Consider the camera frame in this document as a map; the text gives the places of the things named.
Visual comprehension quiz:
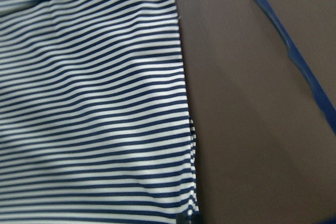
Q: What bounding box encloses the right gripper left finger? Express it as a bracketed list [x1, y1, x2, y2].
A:
[175, 215, 188, 224]

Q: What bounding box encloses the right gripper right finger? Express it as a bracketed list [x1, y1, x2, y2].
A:
[191, 215, 202, 224]

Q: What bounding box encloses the striped polo shirt white collar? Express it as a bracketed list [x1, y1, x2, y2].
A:
[1, 0, 200, 223]

